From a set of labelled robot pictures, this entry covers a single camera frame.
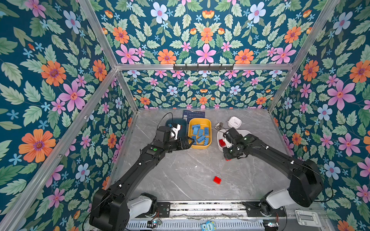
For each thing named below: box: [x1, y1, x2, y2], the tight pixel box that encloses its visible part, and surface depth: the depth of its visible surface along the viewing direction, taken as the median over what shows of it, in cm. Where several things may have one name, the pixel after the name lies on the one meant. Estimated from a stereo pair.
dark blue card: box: [182, 109, 206, 123], surface depth 117 cm
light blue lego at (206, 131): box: [204, 127, 210, 136], surface depth 107 cm
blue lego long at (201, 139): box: [197, 135, 206, 144], surface depth 100 cm
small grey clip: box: [214, 122, 225, 131], surface depth 110 cm
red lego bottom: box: [212, 176, 223, 185], surface depth 85 cm
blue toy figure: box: [200, 220, 217, 231], surface depth 69 cm
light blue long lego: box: [191, 124, 201, 131], surface depth 107 cm
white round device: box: [227, 115, 243, 129], surface depth 110 cm
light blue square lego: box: [193, 126, 199, 136], surface depth 106 cm
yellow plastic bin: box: [199, 117, 212, 150], surface depth 106 cm
